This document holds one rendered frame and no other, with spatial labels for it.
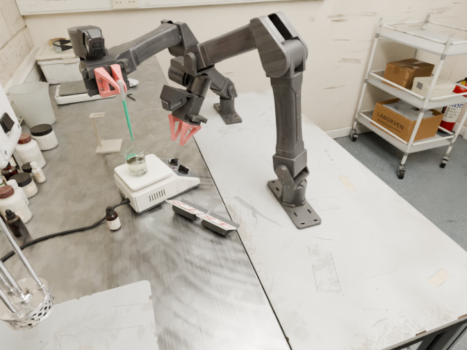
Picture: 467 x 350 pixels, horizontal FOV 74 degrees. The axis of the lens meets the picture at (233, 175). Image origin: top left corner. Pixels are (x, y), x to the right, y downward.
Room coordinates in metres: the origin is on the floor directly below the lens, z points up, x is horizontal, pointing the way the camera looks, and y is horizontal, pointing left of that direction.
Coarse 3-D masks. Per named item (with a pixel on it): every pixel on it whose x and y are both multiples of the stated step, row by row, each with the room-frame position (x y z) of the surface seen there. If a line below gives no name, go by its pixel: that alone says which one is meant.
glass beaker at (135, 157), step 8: (128, 152) 0.68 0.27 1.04; (136, 152) 0.65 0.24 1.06; (144, 152) 0.67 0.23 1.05; (128, 160) 0.65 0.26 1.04; (136, 160) 0.65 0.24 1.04; (144, 160) 0.66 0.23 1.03; (128, 168) 0.65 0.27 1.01; (136, 168) 0.64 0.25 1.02; (144, 168) 0.66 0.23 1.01; (136, 176) 0.64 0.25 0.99
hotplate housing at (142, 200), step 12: (120, 180) 0.66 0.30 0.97; (168, 180) 0.66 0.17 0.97; (180, 180) 0.68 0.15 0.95; (192, 180) 0.70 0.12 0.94; (120, 192) 0.67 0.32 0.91; (132, 192) 0.61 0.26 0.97; (144, 192) 0.61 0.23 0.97; (156, 192) 0.63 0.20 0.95; (168, 192) 0.65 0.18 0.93; (180, 192) 0.68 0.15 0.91; (132, 204) 0.61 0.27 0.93; (144, 204) 0.61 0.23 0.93; (156, 204) 0.63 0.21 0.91
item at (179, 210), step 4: (180, 200) 0.65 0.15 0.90; (184, 200) 0.65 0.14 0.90; (172, 204) 0.61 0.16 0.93; (188, 204) 0.63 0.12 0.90; (192, 204) 0.63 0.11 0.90; (172, 208) 0.62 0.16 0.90; (176, 208) 0.60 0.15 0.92; (180, 208) 0.59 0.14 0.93; (184, 208) 0.58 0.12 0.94; (196, 208) 0.62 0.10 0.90; (200, 208) 0.62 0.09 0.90; (204, 208) 0.62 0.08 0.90; (180, 212) 0.60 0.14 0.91; (184, 212) 0.59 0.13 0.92; (188, 212) 0.58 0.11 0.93; (192, 212) 0.56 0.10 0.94; (196, 212) 0.57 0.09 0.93; (200, 212) 0.59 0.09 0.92; (204, 212) 0.60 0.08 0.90; (184, 216) 0.59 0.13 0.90; (188, 216) 0.58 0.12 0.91; (192, 216) 0.58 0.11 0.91; (196, 216) 0.59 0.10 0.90
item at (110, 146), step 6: (90, 114) 0.95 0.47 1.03; (96, 114) 0.95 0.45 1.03; (102, 114) 0.95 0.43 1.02; (96, 126) 0.94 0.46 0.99; (96, 132) 0.94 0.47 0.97; (102, 144) 0.95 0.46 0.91; (108, 144) 0.95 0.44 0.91; (114, 144) 0.95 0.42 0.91; (120, 144) 0.95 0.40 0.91; (96, 150) 0.91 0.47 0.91; (102, 150) 0.91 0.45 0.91; (108, 150) 0.91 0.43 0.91; (114, 150) 0.91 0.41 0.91
